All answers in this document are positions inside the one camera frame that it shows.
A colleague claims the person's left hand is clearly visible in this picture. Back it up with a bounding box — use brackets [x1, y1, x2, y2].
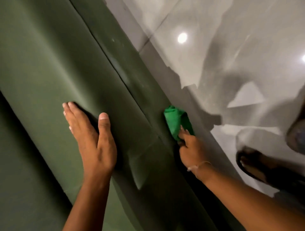
[62, 102, 118, 182]

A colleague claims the person's right hand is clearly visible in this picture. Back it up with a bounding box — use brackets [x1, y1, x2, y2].
[178, 126, 213, 178]

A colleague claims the green cleaning cloth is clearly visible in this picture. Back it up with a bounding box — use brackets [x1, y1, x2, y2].
[164, 106, 195, 142]

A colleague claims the person's right forearm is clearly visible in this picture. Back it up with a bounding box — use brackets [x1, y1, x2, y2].
[196, 164, 305, 231]

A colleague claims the person's left forearm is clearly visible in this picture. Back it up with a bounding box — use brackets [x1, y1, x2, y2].
[62, 172, 114, 231]

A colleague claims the dark green sofa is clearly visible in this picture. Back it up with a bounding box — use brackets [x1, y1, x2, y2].
[0, 0, 246, 231]

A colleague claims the black sandal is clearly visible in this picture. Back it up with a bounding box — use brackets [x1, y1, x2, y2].
[236, 146, 305, 191]

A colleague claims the thin string bracelet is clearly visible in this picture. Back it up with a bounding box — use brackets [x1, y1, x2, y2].
[187, 161, 212, 172]

